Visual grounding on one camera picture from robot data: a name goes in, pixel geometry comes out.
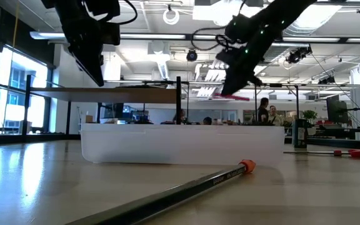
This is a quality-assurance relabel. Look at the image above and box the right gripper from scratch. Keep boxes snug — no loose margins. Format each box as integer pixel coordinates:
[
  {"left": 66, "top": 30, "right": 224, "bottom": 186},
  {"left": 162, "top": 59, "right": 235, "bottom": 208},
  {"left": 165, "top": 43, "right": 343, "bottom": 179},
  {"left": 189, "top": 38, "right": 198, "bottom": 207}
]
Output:
[{"left": 216, "top": 14, "right": 275, "bottom": 96}]

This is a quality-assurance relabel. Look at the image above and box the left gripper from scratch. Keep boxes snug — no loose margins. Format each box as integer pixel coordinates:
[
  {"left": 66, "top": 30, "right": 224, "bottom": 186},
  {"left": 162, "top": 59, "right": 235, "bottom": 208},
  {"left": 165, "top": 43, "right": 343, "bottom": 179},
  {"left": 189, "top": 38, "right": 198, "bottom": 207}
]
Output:
[{"left": 54, "top": 0, "right": 121, "bottom": 88}]

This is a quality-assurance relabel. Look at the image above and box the pink pen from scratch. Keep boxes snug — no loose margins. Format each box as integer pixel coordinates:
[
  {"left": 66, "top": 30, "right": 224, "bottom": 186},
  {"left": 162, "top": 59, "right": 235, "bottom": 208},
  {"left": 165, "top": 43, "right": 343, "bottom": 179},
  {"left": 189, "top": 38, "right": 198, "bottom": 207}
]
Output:
[{"left": 214, "top": 92, "right": 251, "bottom": 102}]

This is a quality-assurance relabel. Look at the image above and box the clear box with orange lid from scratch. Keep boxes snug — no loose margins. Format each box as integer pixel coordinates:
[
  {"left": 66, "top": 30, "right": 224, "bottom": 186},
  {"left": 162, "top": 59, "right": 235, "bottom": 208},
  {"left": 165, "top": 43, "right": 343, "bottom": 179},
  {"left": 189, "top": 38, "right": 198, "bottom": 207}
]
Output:
[{"left": 80, "top": 123, "right": 286, "bottom": 166}]

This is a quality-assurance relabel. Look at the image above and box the black pencil with orange cap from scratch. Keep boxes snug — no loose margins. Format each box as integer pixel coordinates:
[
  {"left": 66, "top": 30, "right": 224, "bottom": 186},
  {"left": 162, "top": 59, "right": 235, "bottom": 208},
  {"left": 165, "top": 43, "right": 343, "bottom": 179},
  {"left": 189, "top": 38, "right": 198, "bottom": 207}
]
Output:
[{"left": 66, "top": 159, "right": 258, "bottom": 225}]

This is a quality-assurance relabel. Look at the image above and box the wooden shelf board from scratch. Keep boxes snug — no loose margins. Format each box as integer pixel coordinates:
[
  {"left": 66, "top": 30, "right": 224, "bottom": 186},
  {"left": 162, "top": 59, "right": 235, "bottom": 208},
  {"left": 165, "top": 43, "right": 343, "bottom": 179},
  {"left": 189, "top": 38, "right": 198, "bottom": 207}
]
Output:
[{"left": 29, "top": 87, "right": 178, "bottom": 104}]

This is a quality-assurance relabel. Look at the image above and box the long ceiling light strip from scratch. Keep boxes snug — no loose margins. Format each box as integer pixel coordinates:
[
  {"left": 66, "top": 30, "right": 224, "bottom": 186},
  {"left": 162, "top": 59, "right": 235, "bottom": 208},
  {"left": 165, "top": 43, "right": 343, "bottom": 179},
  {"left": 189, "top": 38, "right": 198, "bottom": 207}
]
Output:
[{"left": 29, "top": 31, "right": 360, "bottom": 44}]

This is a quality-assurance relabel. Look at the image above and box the black round ceiling spotlight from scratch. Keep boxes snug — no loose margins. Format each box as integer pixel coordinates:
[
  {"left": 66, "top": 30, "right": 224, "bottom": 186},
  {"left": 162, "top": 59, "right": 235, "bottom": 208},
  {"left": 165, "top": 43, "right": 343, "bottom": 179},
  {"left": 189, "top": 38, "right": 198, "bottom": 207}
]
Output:
[{"left": 186, "top": 49, "right": 198, "bottom": 63}]

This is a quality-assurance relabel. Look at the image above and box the black ceiling track lamp cluster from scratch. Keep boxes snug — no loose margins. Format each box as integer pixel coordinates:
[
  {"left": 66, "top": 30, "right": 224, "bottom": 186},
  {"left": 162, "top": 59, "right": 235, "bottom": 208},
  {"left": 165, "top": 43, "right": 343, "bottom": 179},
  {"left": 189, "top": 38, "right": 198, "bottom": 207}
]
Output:
[{"left": 286, "top": 46, "right": 313, "bottom": 65}]

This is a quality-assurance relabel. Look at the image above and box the large glass window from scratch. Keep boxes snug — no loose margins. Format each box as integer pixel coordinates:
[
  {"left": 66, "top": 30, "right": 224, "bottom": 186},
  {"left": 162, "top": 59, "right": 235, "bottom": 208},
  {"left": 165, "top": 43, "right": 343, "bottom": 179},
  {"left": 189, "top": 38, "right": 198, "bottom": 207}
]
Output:
[{"left": 0, "top": 46, "right": 53, "bottom": 136}]

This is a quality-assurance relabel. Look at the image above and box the green potted plant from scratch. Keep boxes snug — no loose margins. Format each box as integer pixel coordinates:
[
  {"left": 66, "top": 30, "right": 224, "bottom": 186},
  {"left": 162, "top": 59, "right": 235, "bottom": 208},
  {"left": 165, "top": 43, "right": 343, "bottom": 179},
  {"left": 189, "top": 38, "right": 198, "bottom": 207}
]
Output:
[{"left": 301, "top": 109, "right": 318, "bottom": 126}]

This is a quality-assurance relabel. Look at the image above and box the black computer monitor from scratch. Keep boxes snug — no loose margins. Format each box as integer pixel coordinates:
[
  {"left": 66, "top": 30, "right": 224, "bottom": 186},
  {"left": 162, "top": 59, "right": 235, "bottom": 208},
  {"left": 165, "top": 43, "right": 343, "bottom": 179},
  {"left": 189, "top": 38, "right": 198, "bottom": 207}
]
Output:
[{"left": 326, "top": 95, "right": 349, "bottom": 124}]

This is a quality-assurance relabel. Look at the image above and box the dark long desk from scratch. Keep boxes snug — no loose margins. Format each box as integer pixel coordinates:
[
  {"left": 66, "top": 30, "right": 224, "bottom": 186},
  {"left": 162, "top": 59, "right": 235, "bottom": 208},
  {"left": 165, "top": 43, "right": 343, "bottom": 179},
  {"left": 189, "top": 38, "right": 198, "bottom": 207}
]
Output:
[{"left": 306, "top": 123, "right": 360, "bottom": 150}]

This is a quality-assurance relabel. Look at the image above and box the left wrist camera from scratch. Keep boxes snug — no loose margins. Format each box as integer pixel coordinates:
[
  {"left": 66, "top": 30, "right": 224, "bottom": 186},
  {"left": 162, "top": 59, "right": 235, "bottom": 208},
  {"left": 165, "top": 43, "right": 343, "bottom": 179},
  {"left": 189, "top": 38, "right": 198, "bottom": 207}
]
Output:
[{"left": 100, "top": 21, "right": 121, "bottom": 46}]

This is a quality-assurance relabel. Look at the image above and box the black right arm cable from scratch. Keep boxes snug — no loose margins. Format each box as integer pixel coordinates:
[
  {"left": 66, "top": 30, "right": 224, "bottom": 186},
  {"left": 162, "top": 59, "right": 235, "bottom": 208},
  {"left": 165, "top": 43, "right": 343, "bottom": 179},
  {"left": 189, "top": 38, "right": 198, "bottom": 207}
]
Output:
[{"left": 191, "top": 26, "right": 231, "bottom": 51}]

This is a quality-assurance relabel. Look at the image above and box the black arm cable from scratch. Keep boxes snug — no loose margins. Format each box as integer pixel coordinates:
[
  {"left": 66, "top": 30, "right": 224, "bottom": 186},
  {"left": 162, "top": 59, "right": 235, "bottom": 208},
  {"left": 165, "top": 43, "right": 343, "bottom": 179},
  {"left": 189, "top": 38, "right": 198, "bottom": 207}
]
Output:
[
  {"left": 191, "top": 26, "right": 231, "bottom": 51},
  {"left": 117, "top": 0, "right": 139, "bottom": 26}
]

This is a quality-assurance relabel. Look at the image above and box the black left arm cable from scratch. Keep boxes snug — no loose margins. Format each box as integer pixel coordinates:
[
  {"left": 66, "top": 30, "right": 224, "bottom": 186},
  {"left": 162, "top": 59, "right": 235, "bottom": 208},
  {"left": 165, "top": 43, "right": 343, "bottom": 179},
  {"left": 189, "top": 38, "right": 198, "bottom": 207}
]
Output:
[{"left": 117, "top": 0, "right": 139, "bottom": 26}]

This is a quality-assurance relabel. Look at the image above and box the black aluminium rig frame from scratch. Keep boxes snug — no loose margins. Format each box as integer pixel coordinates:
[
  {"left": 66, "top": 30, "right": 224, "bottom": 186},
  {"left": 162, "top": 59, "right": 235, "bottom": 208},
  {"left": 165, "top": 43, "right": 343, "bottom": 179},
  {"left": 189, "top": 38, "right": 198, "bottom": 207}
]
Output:
[{"left": 22, "top": 74, "right": 300, "bottom": 140}]

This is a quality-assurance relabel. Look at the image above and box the silver ventilation duct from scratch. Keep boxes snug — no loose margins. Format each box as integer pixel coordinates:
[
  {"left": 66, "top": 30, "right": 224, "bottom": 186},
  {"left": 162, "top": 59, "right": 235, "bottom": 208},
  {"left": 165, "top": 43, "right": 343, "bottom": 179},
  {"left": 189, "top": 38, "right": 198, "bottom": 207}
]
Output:
[{"left": 256, "top": 0, "right": 343, "bottom": 65}]

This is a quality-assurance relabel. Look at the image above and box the yellow hanging cord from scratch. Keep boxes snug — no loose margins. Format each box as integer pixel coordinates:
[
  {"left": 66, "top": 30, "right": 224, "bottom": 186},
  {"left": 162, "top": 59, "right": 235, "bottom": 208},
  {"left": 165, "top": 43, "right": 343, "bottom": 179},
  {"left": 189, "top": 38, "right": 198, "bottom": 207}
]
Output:
[{"left": 11, "top": 0, "right": 20, "bottom": 48}]

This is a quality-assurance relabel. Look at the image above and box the white hanging ring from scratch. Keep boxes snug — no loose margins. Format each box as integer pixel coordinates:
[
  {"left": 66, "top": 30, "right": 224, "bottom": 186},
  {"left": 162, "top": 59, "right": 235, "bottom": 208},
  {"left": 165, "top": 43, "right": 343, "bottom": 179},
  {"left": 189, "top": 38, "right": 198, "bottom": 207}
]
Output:
[{"left": 162, "top": 7, "right": 180, "bottom": 26}]

